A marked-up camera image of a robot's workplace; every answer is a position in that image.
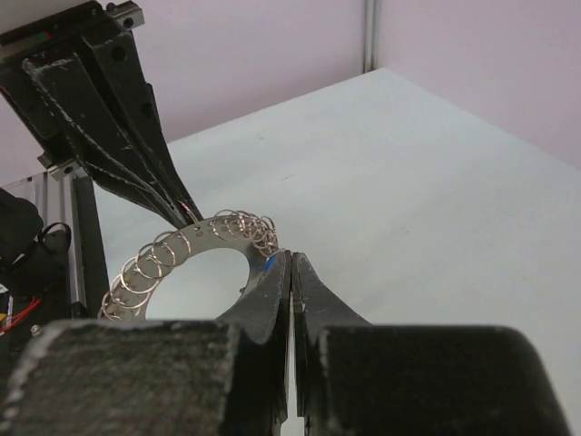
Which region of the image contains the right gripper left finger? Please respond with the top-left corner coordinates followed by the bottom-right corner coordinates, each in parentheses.
top-left (1, 253), bottom-right (291, 435)

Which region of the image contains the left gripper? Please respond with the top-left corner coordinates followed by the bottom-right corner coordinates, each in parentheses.
top-left (1, 1), bottom-right (202, 227)

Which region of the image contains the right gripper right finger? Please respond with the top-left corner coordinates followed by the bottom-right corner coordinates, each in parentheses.
top-left (291, 253), bottom-right (570, 435)

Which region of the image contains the metal keyring holder disc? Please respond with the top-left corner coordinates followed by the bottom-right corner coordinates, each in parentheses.
top-left (97, 210), bottom-right (280, 321)

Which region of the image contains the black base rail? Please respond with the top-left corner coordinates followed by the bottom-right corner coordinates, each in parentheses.
top-left (0, 174), bottom-right (113, 364)

